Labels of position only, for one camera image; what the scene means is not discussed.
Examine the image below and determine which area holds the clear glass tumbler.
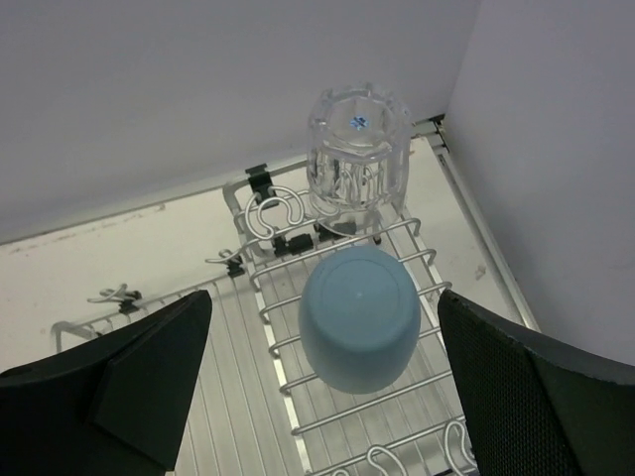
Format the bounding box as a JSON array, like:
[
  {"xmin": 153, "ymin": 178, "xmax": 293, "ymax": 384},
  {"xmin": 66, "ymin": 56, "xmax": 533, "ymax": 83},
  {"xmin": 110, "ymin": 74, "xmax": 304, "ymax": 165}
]
[{"xmin": 307, "ymin": 82, "xmax": 412, "ymax": 236}]

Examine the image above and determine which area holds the silver wire dish rack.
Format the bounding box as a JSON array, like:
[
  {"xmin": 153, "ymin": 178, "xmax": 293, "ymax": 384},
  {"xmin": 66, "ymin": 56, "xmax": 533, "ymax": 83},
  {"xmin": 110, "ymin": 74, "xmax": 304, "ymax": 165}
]
[{"xmin": 52, "ymin": 166, "xmax": 477, "ymax": 475}]

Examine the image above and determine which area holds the light blue plastic cup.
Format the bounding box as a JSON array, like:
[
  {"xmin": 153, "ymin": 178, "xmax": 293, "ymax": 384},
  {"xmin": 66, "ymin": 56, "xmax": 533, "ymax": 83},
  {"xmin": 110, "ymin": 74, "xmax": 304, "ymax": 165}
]
[{"xmin": 299, "ymin": 245, "xmax": 422, "ymax": 395}]

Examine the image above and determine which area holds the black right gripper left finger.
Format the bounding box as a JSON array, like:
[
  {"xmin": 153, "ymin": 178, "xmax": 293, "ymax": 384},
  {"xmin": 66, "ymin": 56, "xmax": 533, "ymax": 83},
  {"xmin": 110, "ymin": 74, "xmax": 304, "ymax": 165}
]
[{"xmin": 1, "ymin": 291, "xmax": 212, "ymax": 475}]

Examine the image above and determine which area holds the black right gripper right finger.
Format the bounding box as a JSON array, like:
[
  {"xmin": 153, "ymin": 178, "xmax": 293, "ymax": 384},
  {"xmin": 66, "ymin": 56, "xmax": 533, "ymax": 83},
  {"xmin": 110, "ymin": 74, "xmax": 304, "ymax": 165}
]
[{"xmin": 438, "ymin": 290, "xmax": 634, "ymax": 475}]

